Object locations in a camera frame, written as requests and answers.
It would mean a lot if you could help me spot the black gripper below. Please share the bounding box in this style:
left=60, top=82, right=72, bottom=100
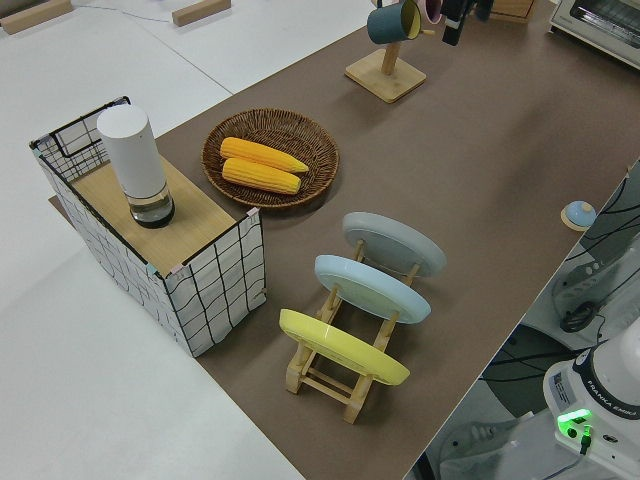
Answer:
left=441, top=0, right=492, bottom=47

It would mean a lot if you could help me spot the gray plate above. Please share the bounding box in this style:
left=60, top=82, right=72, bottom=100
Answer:
left=341, top=211, right=447, bottom=280

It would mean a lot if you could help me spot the light blue plate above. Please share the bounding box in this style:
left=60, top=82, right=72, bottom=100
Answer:
left=313, top=254, right=432, bottom=325

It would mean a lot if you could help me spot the yellow plate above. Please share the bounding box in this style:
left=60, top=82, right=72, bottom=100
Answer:
left=278, top=308, right=411, bottom=388

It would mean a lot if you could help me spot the low wooden plate rack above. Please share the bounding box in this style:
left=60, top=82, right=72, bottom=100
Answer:
left=285, top=238, right=421, bottom=425

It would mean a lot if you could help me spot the pink mug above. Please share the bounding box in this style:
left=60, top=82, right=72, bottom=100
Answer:
left=417, top=0, right=445, bottom=25

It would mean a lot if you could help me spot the wooden drawer box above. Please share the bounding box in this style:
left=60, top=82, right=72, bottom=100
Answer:
left=487, top=0, right=536, bottom=25

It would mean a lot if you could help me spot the teal mug with yellow inside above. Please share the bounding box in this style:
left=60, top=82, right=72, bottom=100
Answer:
left=366, top=0, right=423, bottom=45

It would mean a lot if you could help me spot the wooden mug tree stand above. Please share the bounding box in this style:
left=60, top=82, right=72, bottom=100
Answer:
left=344, top=0, right=437, bottom=105

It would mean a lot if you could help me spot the white toaster oven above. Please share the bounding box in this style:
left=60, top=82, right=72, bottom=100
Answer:
left=547, top=0, right=640, bottom=71

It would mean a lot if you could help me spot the brown table mat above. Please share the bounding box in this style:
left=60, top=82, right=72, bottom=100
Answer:
left=47, top=0, right=640, bottom=480

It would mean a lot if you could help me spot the round wicker basket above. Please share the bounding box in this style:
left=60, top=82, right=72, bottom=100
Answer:
left=201, top=107, right=341, bottom=210

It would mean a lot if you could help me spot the yellow corn cob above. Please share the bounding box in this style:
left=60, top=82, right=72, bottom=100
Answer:
left=221, top=157, right=303, bottom=195
left=220, top=137, right=310, bottom=175

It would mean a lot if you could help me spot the wooden block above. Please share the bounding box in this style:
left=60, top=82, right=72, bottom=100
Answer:
left=0, top=0, right=73, bottom=35
left=171, top=0, right=221, bottom=27

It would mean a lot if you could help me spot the white power strip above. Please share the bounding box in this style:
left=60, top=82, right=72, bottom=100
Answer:
left=552, top=244, right=631, bottom=331

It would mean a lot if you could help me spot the light wooden board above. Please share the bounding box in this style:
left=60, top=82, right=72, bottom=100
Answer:
left=72, top=154, right=237, bottom=266

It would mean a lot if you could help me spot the white cylindrical bottle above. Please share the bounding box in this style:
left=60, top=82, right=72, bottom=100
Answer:
left=96, top=104, right=177, bottom=230

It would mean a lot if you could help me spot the coiled black cable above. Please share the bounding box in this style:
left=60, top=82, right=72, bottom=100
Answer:
left=559, top=302, right=609, bottom=334

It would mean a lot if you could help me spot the wire basket with white liner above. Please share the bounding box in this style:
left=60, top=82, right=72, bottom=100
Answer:
left=28, top=94, right=266, bottom=359

